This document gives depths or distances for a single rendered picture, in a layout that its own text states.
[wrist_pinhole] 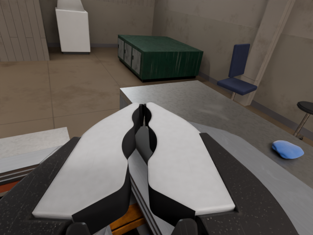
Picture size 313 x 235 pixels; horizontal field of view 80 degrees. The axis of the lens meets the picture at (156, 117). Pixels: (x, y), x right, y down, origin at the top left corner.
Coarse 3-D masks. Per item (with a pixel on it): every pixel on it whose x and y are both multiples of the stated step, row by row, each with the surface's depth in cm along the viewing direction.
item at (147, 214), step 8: (24, 168) 79; (32, 168) 81; (0, 176) 76; (8, 176) 77; (16, 176) 78; (24, 176) 79; (0, 184) 76; (136, 192) 77; (136, 200) 76; (144, 208) 71; (144, 216) 71; (152, 216) 67; (152, 224) 67; (152, 232) 66; (160, 232) 63
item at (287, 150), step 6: (276, 144) 77; (282, 144) 77; (288, 144) 77; (276, 150) 75; (282, 150) 74; (288, 150) 74; (294, 150) 74; (300, 150) 75; (282, 156) 73; (288, 156) 72; (294, 156) 72
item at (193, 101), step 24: (144, 96) 106; (168, 96) 110; (192, 96) 114; (216, 96) 118; (144, 120) 88; (192, 120) 90; (216, 120) 93; (240, 120) 95; (264, 120) 98; (264, 144) 80; (288, 168) 69; (312, 168) 71
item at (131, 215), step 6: (132, 204) 85; (132, 210) 87; (138, 210) 88; (126, 216) 85; (132, 216) 85; (138, 216) 85; (114, 222) 82; (120, 222) 82; (126, 222) 82; (132, 222) 78; (138, 222) 80; (144, 222) 83; (114, 228) 80; (120, 228) 76; (126, 228) 78; (132, 228) 80; (114, 234) 75; (120, 234) 78
